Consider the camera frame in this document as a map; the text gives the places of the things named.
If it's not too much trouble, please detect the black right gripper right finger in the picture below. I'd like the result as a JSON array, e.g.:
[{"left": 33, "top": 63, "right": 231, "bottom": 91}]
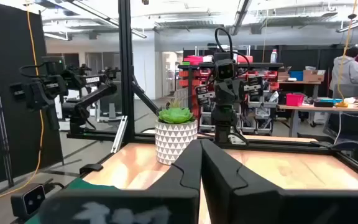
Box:
[{"left": 201, "top": 139, "right": 358, "bottom": 224}]

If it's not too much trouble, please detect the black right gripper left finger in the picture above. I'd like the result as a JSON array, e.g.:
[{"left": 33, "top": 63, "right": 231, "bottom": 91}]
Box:
[{"left": 39, "top": 139, "right": 203, "bottom": 224}]

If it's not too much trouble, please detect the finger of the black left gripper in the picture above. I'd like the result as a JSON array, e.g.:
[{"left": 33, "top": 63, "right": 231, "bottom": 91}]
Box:
[
  {"left": 228, "top": 81, "right": 239, "bottom": 104},
  {"left": 220, "top": 81, "right": 229, "bottom": 104}
]

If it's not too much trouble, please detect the rack with red bins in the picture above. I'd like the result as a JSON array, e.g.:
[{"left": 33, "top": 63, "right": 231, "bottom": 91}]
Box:
[{"left": 177, "top": 54, "right": 284, "bottom": 135}]

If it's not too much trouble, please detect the pink plastic bin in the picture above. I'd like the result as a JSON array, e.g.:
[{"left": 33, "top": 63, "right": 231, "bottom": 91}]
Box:
[{"left": 285, "top": 93, "right": 305, "bottom": 107}]

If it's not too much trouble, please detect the succulent in white patterned pot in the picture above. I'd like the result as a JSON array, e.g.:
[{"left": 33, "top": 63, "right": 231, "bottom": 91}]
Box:
[{"left": 155, "top": 98, "right": 199, "bottom": 166}]

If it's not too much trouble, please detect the blue plastic bin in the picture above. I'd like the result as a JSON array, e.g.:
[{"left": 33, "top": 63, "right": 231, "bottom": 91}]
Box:
[{"left": 288, "top": 70, "right": 305, "bottom": 82}]

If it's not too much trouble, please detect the brown cardboard box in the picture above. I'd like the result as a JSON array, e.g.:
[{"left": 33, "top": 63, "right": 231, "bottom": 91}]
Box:
[{"left": 303, "top": 69, "right": 326, "bottom": 83}]

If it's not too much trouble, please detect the silver aluminium bar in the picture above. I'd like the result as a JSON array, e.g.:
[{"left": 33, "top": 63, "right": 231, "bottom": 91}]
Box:
[{"left": 110, "top": 115, "right": 129, "bottom": 154}]

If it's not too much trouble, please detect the dark green cloth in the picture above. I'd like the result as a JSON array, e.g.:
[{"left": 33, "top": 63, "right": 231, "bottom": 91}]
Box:
[{"left": 25, "top": 177, "right": 119, "bottom": 224}]

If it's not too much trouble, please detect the wooden work desk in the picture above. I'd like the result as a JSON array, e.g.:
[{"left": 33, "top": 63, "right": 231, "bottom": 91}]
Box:
[{"left": 277, "top": 103, "right": 358, "bottom": 138}]

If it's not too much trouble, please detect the person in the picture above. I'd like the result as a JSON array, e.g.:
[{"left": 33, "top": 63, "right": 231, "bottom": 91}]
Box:
[{"left": 329, "top": 46, "right": 358, "bottom": 91}]

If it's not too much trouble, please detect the grey office chair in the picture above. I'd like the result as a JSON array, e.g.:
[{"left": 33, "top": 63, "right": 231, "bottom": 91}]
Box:
[{"left": 311, "top": 83, "right": 358, "bottom": 164}]

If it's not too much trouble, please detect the background black robot gripper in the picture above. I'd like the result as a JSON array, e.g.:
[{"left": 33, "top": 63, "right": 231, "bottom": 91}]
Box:
[{"left": 9, "top": 57, "right": 70, "bottom": 131}]

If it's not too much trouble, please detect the black partition panel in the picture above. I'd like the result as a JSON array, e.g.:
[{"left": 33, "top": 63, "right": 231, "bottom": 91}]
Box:
[{"left": 0, "top": 0, "right": 64, "bottom": 189}]

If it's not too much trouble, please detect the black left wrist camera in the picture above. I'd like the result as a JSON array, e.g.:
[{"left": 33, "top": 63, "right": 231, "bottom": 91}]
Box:
[{"left": 215, "top": 58, "right": 238, "bottom": 80}]

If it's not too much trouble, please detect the black left wrist camera cable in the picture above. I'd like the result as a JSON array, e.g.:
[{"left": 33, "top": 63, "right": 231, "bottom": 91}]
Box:
[{"left": 214, "top": 27, "right": 251, "bottom": 76}]

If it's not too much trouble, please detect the black aluminium table frame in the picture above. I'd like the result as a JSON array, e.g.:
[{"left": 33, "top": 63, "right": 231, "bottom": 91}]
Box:
[{"left": 67, "top": 0, "right": 358, "bottom": 184}]

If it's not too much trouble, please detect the yellow hanging cable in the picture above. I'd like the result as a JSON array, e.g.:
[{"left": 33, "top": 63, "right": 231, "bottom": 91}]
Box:
[
  {"left": 0, "top": 0, "right": 45, "bottom": 208},
  {"left": 336, "top": 0, "right": 358, "bottom": 108}
]

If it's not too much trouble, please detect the black table-level camera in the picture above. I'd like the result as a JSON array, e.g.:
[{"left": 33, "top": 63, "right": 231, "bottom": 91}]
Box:
[{"left": 10, "top": 183, "right": 47, "bottom": 219}]

